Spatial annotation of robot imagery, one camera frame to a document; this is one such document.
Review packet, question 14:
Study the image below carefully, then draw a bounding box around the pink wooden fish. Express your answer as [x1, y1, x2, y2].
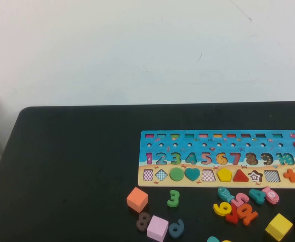
[262, 186, 280, 205]

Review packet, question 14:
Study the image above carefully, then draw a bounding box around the green number three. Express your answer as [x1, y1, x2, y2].
[166, 190, 180, 208]

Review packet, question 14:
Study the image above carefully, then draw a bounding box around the orange plus sign piece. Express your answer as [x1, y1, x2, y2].
[283, 168, 295, 183]

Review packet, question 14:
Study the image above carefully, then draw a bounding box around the teal heart piece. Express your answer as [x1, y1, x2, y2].
[184, 167, 201, 182]

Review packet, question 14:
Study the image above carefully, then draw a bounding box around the yellow pentagon piece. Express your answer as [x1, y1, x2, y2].
[216, 168, 233, 182]

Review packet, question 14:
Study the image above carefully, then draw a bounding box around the teal wooden fish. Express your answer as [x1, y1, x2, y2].
[217, 186, 235, 203]

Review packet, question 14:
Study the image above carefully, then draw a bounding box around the red triangle piece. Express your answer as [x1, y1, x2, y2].
[232, 169, 249, 182]

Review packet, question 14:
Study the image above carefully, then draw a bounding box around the colourful wooden puzzle board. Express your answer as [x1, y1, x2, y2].
[138, 130, 295, 189]

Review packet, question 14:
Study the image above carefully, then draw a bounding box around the grey-blue number nine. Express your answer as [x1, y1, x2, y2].
[168, 218, 185, 238]

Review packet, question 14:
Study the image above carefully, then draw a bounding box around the pink number five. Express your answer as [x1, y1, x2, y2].
[230, 193, 250, 210]

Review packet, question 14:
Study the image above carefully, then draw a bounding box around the teal number four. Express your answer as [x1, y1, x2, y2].
[249, 189, 266, 205]

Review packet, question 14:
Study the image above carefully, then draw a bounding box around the light pink block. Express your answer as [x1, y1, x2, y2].
[146, 215, 169, 242]

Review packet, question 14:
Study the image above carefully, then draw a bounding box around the yellow square block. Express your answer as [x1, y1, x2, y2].
[265, 213, 293, 241]

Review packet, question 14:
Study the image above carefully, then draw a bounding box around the orange block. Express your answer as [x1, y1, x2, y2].
[126, 187, 149, 213]

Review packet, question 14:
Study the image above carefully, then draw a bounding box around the red number seven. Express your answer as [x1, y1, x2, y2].
[225, 205, 240, 224]

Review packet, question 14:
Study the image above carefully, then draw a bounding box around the yellow number six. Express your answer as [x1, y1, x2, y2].
[212, 202, 232, 217]

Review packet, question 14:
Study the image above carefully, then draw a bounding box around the brown number eight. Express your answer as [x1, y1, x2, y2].
[136, 212, 151, 231]

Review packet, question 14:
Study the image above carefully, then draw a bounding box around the green round piece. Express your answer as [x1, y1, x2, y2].
[169, 167, 185, 182]

